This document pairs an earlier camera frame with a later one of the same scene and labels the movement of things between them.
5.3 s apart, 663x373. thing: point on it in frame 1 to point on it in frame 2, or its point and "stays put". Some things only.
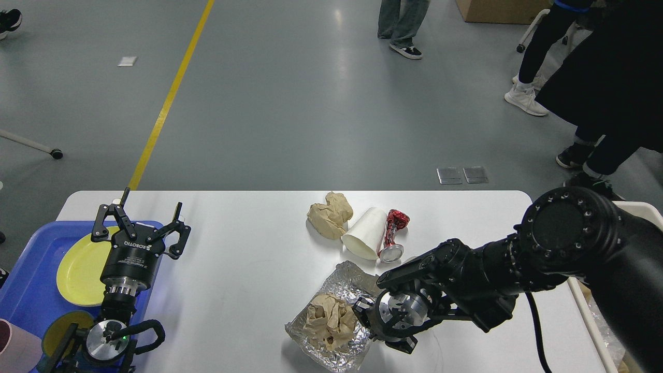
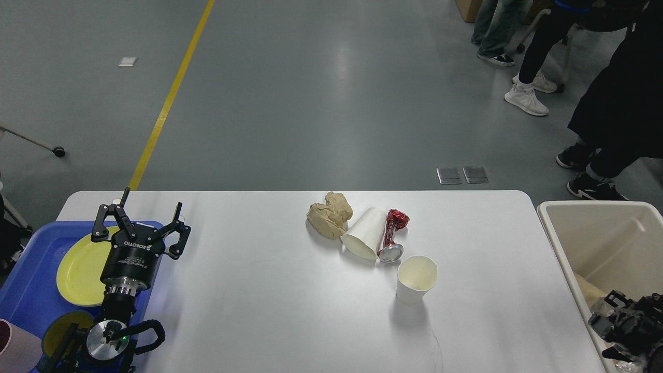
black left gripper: [130, 258] stays put
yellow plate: [79, 273] stays put
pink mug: [20, 350] stays put
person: [399, 20] to [498, 23]
